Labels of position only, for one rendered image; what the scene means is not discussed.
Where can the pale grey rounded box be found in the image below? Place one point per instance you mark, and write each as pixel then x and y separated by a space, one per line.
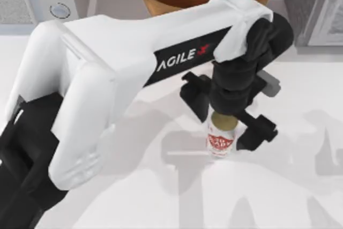
pixel 272 84

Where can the round microwave knob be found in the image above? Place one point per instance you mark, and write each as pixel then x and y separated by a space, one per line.
pixel 60 10

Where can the red and white can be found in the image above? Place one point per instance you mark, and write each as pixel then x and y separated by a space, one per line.
pixel 221 139

